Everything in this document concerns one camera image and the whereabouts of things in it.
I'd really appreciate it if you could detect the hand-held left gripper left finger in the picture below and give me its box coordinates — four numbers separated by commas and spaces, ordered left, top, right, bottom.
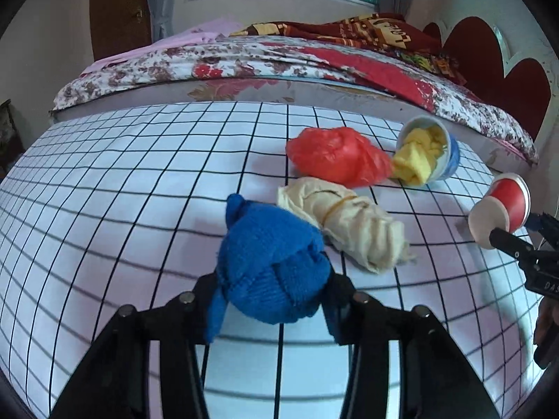
50, 271, 223, 419

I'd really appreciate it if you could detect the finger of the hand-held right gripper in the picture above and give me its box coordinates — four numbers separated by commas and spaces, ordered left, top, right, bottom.
488, 227, 540, 267
525, 212, 559, 245

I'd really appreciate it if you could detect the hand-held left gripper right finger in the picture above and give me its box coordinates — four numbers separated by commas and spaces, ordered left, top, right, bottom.
323, 271, 501, 419

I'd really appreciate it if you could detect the red paper cup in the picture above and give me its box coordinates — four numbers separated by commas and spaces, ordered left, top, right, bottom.
468, 172, 531, 250

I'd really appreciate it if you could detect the blue sock ball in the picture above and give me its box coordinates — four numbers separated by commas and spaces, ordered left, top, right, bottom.
205, 193, 331, 343

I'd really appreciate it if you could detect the blue cup with yellow cloth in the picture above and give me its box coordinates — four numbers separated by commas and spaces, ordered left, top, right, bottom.
395, 116, 460, 183

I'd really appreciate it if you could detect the beige cloth bundle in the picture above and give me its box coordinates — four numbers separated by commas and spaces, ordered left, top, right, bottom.
276, 177, 415, 275

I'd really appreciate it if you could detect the yellow cloth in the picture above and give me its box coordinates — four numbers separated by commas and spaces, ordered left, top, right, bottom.
390, 124, 450, 185

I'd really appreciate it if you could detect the red plastic bag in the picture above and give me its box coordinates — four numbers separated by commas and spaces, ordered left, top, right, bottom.
286, 126, 394, 188

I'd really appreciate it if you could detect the person's right hand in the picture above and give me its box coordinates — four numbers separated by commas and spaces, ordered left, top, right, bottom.
533, 297, 559, 350

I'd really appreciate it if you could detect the white checked tablecloth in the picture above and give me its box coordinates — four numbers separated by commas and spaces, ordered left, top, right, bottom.
0, 100, 551, 419

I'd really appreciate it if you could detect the grey mattress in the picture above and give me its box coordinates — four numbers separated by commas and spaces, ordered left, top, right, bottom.
50, 74, 538, 171

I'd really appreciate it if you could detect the floral bedsheet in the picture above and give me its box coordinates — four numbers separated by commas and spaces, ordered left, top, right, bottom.
52, 35, 539, 164

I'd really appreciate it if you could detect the red patterned blanket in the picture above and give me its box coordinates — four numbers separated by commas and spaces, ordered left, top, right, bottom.
229, 12, 470, 88

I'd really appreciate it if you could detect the pink cloth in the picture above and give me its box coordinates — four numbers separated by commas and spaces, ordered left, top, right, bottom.
81, 17, 245, 75

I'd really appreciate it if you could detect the brown wooden door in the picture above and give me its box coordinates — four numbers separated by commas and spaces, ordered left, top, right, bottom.
89, 0, 153, 62

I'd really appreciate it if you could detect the bed frame with red headboard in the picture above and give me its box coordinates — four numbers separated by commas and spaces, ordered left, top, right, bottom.
421, 15, 559, 142

